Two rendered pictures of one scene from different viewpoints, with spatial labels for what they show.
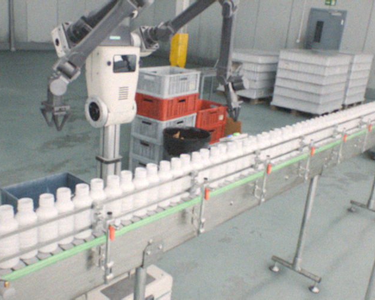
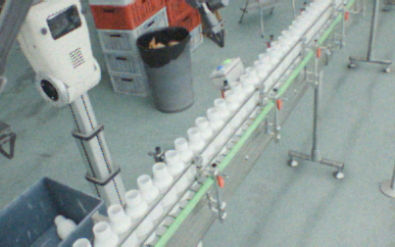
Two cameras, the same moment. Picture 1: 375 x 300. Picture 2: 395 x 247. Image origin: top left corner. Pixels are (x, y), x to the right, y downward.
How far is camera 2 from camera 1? 58 cm
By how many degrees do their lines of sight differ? 16
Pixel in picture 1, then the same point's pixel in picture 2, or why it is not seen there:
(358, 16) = not seen: outside the picture
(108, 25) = (17, 12)
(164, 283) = not seen: hidden behind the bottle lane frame
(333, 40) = not seen: outside the picture
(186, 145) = (166, 54)
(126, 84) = (76, 45)
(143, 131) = (116, 46)
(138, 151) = (118, 67)
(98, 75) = (36, 48)
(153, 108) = (118, 18)
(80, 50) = not seen: outside the picture
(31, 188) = (9, 215)
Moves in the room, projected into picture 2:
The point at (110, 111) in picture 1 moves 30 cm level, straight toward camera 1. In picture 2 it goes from (69, 85) to (74, 125)
